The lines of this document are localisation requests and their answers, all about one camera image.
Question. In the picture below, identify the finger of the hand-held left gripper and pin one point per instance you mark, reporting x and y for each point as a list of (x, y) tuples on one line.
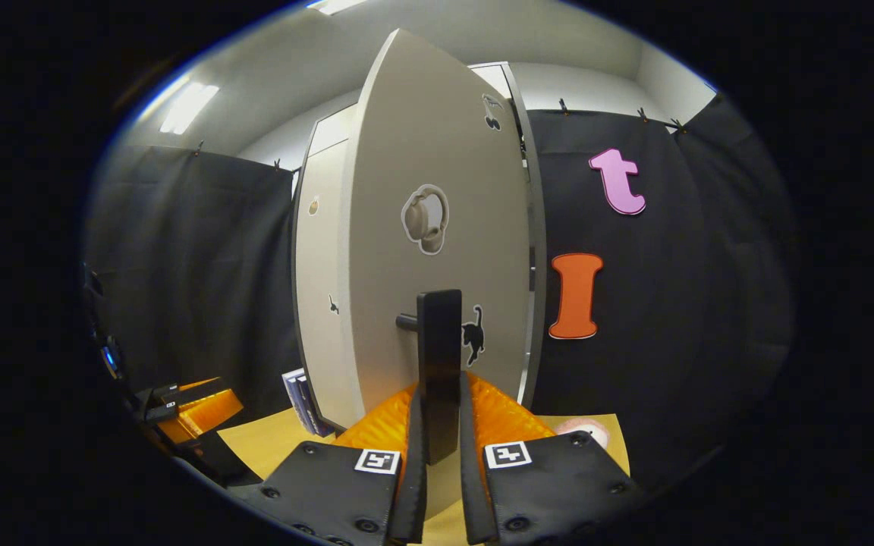
[(209, 413)]

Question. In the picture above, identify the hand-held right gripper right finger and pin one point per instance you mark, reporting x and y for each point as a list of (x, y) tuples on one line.
[(475, 500)]

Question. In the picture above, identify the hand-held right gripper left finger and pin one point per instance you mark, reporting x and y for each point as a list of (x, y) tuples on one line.
[(414, 493)]

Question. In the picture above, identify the beige cabinet door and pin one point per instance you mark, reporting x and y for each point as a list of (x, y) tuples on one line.
[(323, 258), (437, 136)]

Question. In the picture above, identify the grey double-door shoe cabinet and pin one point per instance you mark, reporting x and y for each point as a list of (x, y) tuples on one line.
[(539, 227)]

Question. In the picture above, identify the white and blue box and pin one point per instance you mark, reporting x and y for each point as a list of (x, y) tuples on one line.
[(304, 402)]

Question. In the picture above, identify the dark equipment stand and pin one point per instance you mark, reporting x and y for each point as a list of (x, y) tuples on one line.
[(103, 334)]

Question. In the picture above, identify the black backdrop cloth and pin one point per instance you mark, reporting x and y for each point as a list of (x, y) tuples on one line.
[(194, 265), (695, 303)]

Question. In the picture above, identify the ceiling light panel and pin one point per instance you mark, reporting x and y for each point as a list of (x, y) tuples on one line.
[(334, 4), (188, 108)]

